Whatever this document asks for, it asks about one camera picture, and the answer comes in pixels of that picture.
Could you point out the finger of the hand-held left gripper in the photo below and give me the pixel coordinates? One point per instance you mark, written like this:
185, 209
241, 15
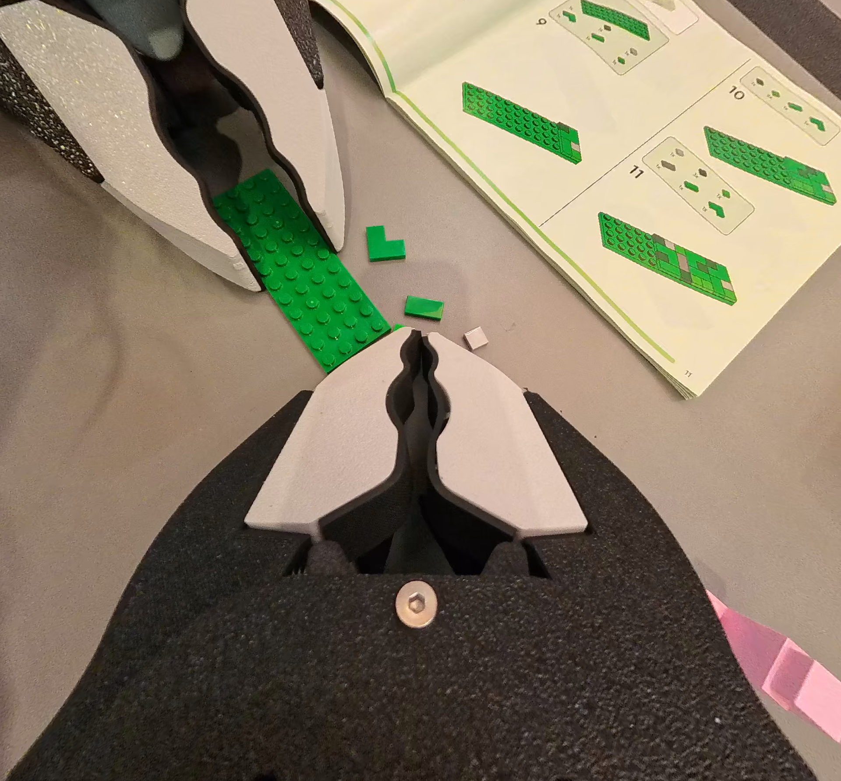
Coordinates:
98, 104
263, 26

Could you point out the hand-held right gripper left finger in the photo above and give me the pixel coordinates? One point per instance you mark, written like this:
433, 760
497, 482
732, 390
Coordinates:
328, 452

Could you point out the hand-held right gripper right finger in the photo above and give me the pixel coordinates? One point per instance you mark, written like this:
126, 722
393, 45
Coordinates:
506, 452

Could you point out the light grey square tile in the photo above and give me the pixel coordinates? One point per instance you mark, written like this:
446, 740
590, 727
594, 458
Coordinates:
475, 339

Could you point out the large green studded plate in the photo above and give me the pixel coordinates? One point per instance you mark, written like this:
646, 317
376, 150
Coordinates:
309, 288

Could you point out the green oblong tile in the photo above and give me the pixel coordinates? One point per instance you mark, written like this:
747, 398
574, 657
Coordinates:
424, 308

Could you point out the green corner shaped tile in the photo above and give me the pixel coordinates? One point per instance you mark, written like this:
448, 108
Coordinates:
378, 246

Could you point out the pale green instruction booklet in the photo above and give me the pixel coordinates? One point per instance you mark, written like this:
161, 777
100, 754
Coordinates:
591, 137

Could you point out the pink brick pig figure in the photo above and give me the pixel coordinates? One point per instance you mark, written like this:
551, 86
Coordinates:
788, 676

